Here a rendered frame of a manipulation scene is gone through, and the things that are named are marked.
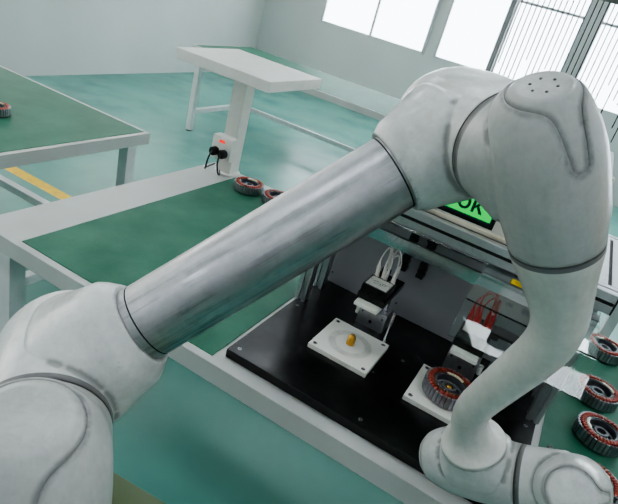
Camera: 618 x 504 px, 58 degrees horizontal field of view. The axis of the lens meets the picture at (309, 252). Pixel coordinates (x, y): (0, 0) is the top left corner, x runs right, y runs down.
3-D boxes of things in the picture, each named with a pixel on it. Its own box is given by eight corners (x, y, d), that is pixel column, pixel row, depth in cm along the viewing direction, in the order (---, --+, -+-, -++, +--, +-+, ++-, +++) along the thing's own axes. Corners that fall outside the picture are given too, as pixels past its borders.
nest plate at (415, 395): (467, 435, 115) (469, 430, 114) (401, 399, 120) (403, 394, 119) (482, 398, 127) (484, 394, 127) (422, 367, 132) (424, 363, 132)
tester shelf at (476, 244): (610, 316, 111) (621, 297, 109) (321, 189, 134) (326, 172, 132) (612, 253, 148) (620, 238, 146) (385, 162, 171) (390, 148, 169)
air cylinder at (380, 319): (380, 334, 140) (387, 316, 138) (354, 321, 143) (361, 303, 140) (387, 326, 144) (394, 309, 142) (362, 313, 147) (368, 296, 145)
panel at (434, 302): (548, 390, 137) (606, 289, 124) (320, 276, 159) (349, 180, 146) (548, 387, 138) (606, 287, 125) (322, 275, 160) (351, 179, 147)
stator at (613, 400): (592, 414, 136) (600, 403, 135) (562, 383, 145) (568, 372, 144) (624, 413, 140) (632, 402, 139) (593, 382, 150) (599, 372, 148)
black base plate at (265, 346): (509, 525, 99) (514, 517, 98) (224, 356, 121) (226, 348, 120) (540, 394, 139) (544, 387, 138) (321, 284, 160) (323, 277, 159)
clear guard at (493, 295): (579, 401, 93) (596, 373, 91) (446, 335, 101) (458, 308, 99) (588, 324, 121) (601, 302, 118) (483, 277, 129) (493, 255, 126)
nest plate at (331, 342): (364, 378, 123) (365, 373, 122) (306, 346, 128) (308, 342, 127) (387, 349, 135) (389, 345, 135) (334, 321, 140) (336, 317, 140)
